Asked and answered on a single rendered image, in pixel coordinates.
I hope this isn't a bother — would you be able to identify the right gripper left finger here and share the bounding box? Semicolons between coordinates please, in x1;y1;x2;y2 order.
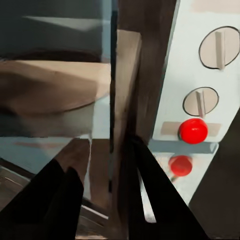
0;133;92;240

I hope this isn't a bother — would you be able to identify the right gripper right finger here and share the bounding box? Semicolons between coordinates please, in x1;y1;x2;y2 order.
125;133;210;240

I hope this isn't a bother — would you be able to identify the microwave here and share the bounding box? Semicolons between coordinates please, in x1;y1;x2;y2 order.
0;0;240;240

